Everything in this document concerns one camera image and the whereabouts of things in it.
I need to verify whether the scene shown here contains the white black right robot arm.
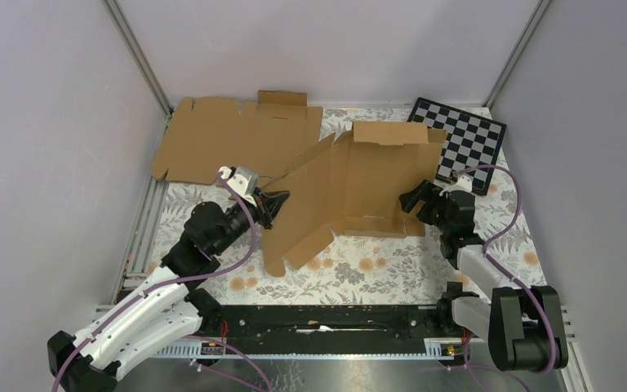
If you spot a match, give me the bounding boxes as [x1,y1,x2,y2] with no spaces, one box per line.
[398,180,569,372]

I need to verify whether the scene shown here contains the black white checkerboard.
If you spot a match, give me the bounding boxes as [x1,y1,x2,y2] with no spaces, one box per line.
[408,97,507,196]

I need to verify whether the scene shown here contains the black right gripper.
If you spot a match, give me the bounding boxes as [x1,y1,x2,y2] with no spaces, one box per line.
[398,180,452,234]

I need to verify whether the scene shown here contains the lower flat cardboard sheet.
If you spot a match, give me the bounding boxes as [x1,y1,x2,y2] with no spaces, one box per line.
[150,90,323,184]

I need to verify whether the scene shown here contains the cardboard box sheet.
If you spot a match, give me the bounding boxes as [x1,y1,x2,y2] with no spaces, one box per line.
[262,121,447,277]

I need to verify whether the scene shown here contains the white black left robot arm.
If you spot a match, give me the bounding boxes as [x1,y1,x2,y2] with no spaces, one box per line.
[47,188,291,391]

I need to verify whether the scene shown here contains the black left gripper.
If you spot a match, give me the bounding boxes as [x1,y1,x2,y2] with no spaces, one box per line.
[213,187,291,255]

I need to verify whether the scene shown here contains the black base rail bar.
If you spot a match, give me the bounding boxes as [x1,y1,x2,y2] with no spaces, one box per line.
[198,305,466,356]

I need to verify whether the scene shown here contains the floral patterned table mat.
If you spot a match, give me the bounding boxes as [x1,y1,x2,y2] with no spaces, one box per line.
[128,107,554,305]

